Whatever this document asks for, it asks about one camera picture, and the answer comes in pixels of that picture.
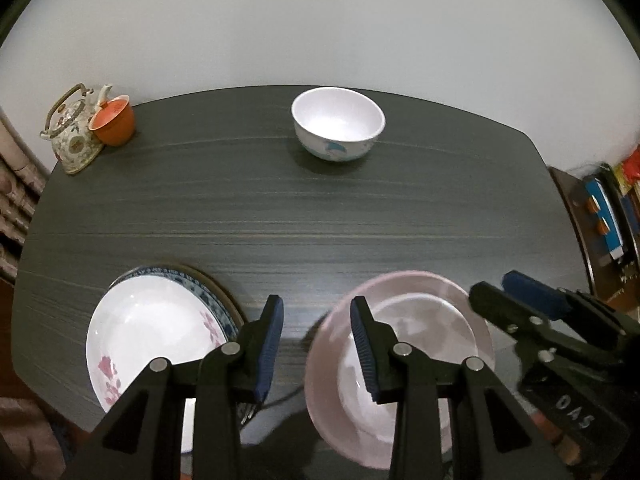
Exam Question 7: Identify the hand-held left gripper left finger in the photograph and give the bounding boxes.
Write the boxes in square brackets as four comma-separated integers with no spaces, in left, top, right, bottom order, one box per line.
[75,294,285,480]

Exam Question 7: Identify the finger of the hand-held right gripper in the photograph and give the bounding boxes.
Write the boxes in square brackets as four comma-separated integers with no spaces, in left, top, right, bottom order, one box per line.
[468,281,559,356]
[502,270,640,347]

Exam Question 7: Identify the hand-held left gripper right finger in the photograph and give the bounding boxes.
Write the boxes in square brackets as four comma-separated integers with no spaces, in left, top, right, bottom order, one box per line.
[349,296,573,480]

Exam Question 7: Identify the dark rimmed plate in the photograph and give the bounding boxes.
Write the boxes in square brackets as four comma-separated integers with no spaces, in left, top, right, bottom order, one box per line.
[150,260,261,427]

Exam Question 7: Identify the blue floral plate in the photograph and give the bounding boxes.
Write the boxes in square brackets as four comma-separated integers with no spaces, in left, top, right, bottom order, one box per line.
[107,266,242,348]

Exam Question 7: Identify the white plate with pink flowers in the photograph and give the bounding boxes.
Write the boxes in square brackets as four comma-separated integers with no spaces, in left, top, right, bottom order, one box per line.
[86,274,228,454]

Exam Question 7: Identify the person's right hand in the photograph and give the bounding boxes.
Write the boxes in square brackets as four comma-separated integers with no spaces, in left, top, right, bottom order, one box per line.
[531,406,582,467]

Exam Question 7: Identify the wooden side table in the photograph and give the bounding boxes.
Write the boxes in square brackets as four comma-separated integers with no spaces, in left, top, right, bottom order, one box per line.
[547,162,640,306]

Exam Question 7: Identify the blue and white box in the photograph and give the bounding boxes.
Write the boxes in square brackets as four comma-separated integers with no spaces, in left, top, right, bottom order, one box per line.
[585,177,627,262]

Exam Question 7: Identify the colourful packets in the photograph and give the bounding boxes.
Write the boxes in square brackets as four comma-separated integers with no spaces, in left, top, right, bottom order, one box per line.
[611,147,640,197]

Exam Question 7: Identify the white bowl with blue print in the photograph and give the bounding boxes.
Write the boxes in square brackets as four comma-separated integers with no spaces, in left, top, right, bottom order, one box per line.
[291,87,386,162]

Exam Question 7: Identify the orange cup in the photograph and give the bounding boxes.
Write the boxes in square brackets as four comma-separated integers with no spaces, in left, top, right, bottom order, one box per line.
[89,95,137,147]

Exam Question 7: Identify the floral ceramic teapot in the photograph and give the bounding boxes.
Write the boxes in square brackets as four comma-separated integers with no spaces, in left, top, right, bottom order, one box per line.
[40,83,109,176]

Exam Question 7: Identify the beige pleated curtain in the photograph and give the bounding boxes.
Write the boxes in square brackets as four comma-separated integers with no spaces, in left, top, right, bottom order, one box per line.
[0,105,51,286]

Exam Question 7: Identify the black cable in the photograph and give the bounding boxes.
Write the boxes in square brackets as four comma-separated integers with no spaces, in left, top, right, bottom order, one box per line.
[260,384,307,409]

